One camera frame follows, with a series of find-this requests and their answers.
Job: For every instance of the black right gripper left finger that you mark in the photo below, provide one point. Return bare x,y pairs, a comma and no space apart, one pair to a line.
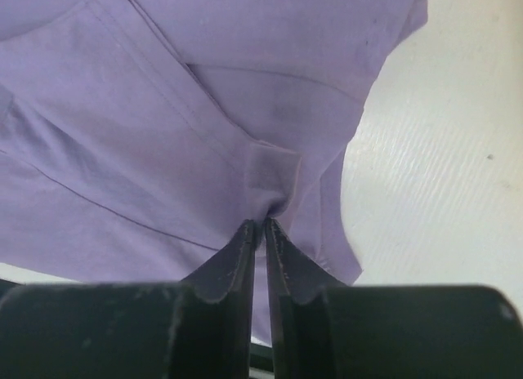
199,327

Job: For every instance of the purple t shirt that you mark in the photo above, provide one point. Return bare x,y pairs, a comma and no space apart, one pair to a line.
137,135

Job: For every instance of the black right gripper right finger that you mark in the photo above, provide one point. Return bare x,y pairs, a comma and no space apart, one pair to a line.
322,328

